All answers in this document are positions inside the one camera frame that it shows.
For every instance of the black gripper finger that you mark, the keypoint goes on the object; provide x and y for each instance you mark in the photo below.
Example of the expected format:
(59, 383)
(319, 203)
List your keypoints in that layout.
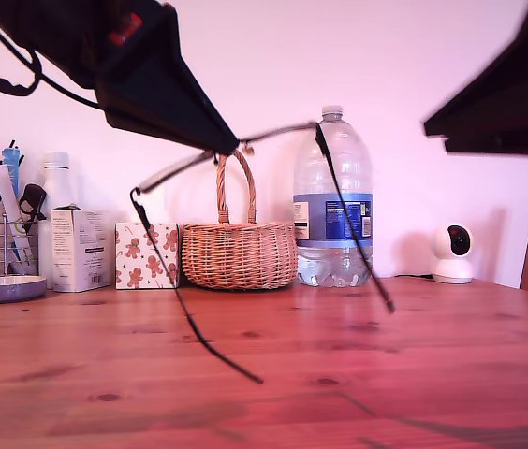
(517, 84)
(170, 133)
(151, 79)
(507, 147)

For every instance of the black thin-framed glasses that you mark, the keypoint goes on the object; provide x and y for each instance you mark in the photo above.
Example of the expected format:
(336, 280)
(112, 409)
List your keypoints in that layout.
(387, 299)

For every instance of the white paper tissue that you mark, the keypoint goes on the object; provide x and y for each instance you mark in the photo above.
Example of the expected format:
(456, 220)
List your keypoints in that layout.
(156, 210)

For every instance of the white insulated bottle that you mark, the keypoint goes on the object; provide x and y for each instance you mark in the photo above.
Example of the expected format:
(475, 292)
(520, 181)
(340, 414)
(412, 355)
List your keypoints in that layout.
(58, 182)

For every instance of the gingerbread print tissue box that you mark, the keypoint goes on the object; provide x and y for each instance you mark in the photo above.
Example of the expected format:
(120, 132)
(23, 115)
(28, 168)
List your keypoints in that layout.
(128, 262)

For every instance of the white printed carton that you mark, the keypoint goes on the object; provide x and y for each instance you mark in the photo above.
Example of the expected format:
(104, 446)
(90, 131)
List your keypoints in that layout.
(81, 252)

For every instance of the black clip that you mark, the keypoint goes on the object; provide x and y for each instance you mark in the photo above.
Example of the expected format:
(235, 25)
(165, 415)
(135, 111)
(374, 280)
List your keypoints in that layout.
(33, 196)

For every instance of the blue stick packet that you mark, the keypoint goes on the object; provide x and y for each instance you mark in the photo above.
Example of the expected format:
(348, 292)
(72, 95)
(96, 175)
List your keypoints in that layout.
(12, 163)

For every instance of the long white sachet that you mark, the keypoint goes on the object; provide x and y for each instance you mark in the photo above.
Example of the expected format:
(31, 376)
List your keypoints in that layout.
(7, 196)

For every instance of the large clear water bottle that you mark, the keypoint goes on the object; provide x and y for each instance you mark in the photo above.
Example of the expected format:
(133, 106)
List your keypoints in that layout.
(334, 220)

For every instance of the grey shallow dish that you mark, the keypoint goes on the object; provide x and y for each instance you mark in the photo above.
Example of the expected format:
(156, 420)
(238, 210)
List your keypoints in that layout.
(6, 290)

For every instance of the small white round camera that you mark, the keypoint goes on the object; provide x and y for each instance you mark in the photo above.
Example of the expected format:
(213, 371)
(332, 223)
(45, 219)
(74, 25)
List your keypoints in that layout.
(451, 271)

